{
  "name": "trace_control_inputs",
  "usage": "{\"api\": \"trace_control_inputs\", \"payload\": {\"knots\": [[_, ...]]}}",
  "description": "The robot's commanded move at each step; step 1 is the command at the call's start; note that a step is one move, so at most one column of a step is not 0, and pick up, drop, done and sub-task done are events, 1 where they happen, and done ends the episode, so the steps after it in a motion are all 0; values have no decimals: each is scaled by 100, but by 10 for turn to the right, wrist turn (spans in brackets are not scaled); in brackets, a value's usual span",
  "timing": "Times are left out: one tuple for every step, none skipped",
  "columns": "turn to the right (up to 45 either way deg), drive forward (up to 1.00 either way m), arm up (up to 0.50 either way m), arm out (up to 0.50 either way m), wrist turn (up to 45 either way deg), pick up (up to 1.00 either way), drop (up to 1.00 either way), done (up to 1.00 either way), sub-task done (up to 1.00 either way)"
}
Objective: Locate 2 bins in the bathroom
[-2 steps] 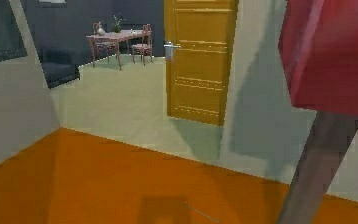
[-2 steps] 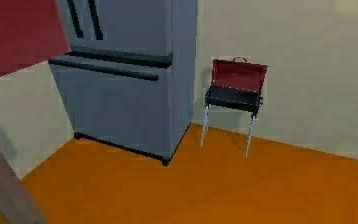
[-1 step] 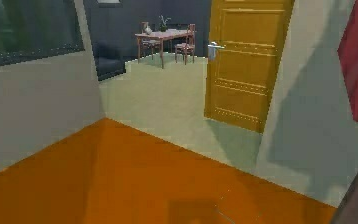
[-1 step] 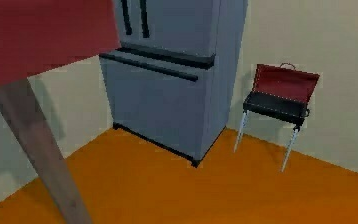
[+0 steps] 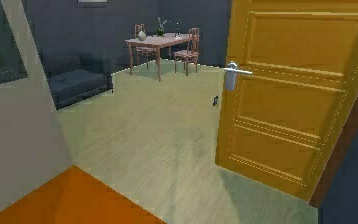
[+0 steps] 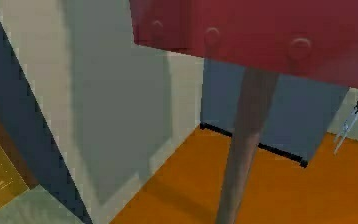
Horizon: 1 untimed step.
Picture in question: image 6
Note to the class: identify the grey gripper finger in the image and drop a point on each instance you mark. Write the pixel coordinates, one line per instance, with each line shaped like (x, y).
(346, 125)
(347, 134)

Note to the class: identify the red wooden drawer desk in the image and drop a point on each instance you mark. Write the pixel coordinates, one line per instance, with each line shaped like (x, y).
(260, 30)

